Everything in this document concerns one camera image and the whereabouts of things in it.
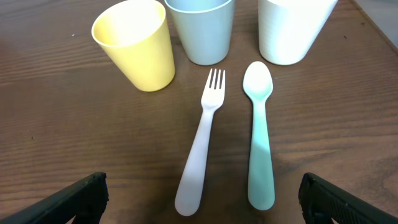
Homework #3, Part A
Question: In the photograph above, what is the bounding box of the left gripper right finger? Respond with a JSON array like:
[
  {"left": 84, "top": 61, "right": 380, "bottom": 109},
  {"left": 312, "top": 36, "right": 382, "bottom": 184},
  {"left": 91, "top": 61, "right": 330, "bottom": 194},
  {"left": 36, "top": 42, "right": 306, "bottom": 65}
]
[{"left": 298, "top": 172, "right": 397, "bottom": 224}]

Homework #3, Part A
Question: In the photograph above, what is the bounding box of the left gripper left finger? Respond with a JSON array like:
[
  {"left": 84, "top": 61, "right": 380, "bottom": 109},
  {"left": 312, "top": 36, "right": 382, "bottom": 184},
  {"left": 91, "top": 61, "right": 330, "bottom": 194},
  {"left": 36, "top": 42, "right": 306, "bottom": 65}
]
[{"left": 1, "top": 172, "right": 109, "bottom": 224}]

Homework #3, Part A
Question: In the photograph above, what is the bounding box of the yellow plastic cup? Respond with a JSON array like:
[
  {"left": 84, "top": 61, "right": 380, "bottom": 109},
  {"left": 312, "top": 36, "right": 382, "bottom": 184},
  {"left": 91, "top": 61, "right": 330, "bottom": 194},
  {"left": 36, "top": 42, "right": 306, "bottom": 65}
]
[{"left": 91, "top": 0, "right": 175, "bottom": 92}]

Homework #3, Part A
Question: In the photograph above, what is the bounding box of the white plastic fork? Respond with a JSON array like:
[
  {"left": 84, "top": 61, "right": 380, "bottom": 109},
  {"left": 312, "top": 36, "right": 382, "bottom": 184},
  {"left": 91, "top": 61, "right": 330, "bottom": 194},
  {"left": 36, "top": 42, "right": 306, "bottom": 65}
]
[{"left": 175, "top": 68, "right": 226, "bottom": 216}]

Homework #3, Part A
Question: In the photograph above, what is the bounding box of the teal plastic spoon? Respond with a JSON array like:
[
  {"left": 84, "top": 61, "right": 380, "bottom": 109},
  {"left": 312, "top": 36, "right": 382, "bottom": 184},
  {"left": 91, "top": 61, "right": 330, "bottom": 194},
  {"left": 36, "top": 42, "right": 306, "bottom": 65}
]
[{"left": 243, "top": 61, "right": 275, "bottom": 210}]

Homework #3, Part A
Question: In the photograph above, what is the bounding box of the white plastic cup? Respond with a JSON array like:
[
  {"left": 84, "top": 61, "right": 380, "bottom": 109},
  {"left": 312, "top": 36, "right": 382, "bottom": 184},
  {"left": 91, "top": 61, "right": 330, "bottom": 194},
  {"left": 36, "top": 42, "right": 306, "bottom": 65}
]
[{"left": 258, "top": 0, "right": 337, "bottom": 65}]

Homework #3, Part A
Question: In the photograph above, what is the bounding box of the grey-blue plastic cup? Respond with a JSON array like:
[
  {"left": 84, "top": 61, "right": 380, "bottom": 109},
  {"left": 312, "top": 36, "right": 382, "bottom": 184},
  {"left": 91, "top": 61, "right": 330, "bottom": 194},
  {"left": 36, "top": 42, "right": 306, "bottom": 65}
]
[{"left": 165, "top": 0, "right": 236, "bottom": 66}]

